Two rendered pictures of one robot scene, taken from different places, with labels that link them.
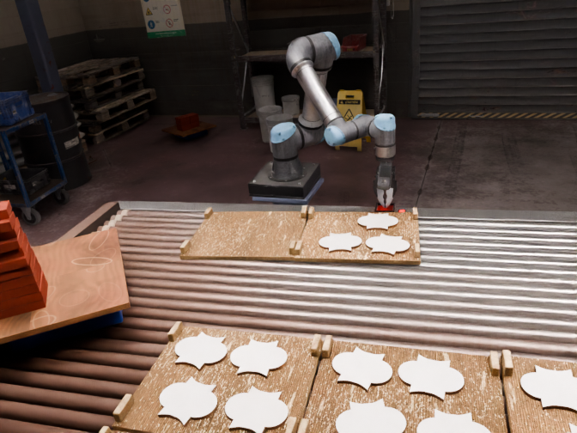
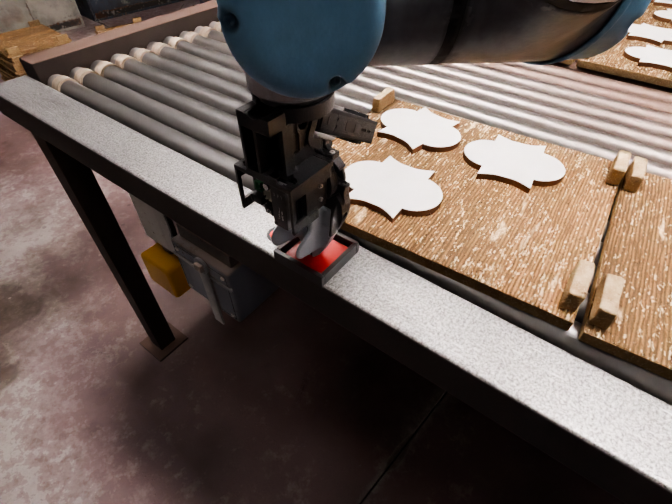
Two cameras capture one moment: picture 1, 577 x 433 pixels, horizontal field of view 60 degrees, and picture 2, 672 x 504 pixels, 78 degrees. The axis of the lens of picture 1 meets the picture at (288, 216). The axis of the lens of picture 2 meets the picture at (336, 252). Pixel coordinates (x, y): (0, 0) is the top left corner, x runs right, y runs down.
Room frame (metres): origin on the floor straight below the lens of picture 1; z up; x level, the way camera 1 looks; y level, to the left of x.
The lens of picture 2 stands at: (2.11, -0.23, 1.29)
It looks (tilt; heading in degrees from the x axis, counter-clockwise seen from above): 45 degrees down; 200
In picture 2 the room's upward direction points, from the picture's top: straight up
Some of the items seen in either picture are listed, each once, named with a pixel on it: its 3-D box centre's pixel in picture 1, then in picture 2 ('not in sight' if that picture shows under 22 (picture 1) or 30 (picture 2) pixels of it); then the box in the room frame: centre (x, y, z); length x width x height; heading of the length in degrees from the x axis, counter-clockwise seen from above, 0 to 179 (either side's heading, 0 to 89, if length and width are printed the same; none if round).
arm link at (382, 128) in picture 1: (384, 130); not in sight; (1.80, -0.39, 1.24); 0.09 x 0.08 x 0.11; 28
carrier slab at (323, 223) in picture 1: (359, 235); (452, 180); (1.58, -0.25, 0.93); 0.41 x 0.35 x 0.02; 76
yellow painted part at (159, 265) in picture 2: not in sight; (163, 237); (1.68, -0.75, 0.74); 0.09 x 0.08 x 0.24; 73
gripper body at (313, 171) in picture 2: (385, 169); (292, 154); (1.80, -0.39, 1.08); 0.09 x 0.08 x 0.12; 163
